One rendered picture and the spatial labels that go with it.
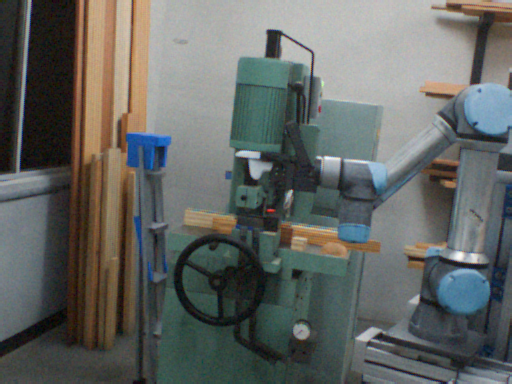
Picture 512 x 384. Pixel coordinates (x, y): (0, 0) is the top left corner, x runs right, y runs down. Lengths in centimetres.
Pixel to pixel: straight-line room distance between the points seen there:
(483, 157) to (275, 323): 100
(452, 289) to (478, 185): 24
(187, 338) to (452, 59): 285
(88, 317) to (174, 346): 140
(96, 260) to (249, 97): 163
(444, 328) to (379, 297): 297
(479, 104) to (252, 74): 94
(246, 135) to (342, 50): 241
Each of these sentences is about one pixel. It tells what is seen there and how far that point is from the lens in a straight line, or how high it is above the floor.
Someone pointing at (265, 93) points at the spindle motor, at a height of 139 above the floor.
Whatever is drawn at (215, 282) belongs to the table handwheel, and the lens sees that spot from 216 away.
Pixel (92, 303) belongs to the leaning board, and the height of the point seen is 25.
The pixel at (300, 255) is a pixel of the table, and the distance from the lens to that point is 230.
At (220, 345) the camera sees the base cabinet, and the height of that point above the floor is 54.
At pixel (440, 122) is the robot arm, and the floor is 136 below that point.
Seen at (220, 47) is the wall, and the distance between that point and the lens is 488.
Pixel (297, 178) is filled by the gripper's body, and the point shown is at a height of 120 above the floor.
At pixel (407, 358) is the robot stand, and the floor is 76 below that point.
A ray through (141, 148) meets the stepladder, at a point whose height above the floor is 110.
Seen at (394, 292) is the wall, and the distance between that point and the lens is 480.
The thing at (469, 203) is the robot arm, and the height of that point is 119.
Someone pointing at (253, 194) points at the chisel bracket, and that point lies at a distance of 242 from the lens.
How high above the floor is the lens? 136
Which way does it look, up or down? 8 degrees down
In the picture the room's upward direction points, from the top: 6 degrees clockwise
